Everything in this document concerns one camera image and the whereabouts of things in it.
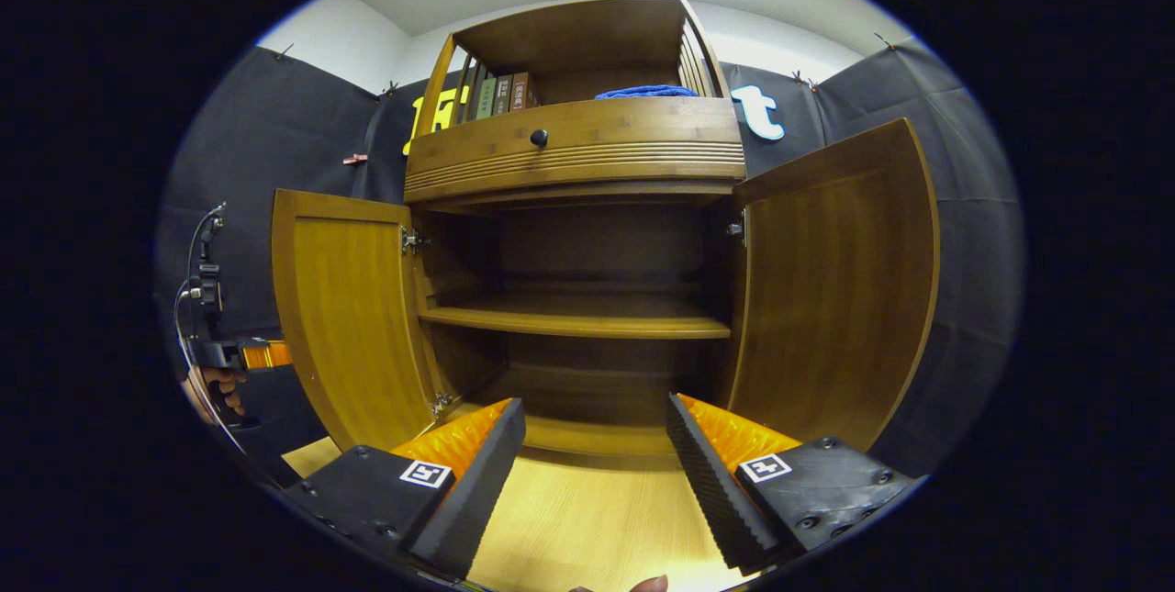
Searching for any wooden shoe cabinet door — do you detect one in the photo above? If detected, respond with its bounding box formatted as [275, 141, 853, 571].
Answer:
[271, 188, 451, 452]
[725, 117, 942, 453]

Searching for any blue folded towel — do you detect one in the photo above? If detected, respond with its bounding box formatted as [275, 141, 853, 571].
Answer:
[594, 84, 700, 102]

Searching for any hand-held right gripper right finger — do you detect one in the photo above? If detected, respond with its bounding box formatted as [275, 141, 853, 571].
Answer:
[666, 393, 922, 575]

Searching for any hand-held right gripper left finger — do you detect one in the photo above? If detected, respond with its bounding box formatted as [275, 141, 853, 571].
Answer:
[275, 397, 527, 579]

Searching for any wooden drawer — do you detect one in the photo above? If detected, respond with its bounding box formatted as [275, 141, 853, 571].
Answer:
[404, 96, 746, 205]

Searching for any wooden inner shelf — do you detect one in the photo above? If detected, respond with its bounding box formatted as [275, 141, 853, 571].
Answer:
[419, 292, 733, 341]

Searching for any black backdrop cloth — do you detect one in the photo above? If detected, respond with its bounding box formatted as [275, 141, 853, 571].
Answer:
[154, 37, 1024, 483]

